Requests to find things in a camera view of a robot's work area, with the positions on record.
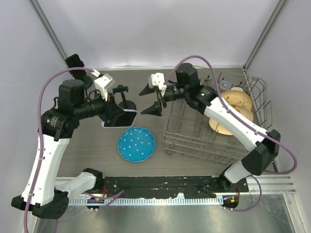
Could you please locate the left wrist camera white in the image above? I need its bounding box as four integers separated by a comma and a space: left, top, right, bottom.
91, 69, 116, 101

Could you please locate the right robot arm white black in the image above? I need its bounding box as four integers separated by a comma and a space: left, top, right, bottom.
139, 63, 280, 192

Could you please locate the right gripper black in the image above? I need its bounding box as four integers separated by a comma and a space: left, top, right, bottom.
139, 83, 189, 117

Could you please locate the black smartphone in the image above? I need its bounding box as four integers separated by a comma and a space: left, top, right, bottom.
65, 53, 85, 68

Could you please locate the clear glass in rack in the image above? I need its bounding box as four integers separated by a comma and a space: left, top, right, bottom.
219, 80, 232, 91

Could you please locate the lavender smartphone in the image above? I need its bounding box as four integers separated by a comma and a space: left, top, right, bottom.
102, 109, 137, 128

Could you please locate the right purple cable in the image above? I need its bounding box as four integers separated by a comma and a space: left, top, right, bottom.
164, 55, 298, 212

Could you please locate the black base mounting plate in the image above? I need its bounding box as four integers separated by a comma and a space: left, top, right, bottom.
75, 174, 250, 199

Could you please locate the blue dotted plate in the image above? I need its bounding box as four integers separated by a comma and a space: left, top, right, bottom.
117, 127, 156, 163

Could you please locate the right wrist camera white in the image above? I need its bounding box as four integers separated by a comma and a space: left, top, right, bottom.
148, 73, 167, 97

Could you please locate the beige plate with leaves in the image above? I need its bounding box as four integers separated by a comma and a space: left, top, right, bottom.
209, 104, 254, 135

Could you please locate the black phone stand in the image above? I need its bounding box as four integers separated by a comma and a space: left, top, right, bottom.
112, 84, 137, 110

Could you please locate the metal wire dish rack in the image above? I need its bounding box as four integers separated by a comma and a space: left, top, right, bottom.
163, 72, 272, 165

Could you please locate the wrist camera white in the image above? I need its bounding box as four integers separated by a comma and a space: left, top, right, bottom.
91, 69, 116, 101
148, 73, 167, 97

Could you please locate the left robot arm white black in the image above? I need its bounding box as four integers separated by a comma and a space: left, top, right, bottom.
11, 76, 124, 219

